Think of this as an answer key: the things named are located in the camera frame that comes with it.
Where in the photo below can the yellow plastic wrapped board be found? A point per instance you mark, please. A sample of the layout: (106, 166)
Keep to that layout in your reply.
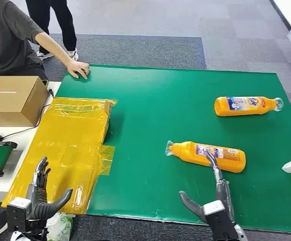
(70, 133)

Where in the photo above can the orange bottle with white label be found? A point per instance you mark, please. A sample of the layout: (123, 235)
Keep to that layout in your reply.
(188, 153)

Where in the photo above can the green table mat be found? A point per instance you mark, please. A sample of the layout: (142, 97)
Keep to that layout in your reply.
(160, 116)

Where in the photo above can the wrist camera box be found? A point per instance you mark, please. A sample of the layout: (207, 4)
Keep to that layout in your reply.
(219, 223)
(17, 213)

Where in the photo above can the person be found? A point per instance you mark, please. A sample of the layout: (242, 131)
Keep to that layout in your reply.
(4, 36)
(63, 23)

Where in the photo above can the white green plastic bag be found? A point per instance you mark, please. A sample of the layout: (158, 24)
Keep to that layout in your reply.
(59, 227)

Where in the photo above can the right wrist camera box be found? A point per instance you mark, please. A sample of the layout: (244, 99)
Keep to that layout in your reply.
(219, 223)

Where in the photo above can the person's hand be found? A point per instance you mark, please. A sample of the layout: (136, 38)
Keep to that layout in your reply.
(78, 69)

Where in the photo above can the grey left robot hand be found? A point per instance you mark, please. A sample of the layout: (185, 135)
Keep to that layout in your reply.
(38, 204)

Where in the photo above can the orange bottle with blue label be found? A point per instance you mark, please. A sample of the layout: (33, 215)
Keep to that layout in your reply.
(223, 107)

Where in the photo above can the brown cardboard box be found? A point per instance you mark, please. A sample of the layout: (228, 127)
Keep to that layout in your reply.
(12, 99)

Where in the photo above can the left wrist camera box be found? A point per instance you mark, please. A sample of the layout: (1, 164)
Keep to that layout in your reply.
(17, 213)

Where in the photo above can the person's forearm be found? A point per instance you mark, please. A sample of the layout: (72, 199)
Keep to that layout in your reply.
(52, 48)

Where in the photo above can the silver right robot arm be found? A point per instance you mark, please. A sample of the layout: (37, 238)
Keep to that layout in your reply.
(240, 234)

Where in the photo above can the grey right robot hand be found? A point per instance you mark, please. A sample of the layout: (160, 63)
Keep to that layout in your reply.
(223, 191)

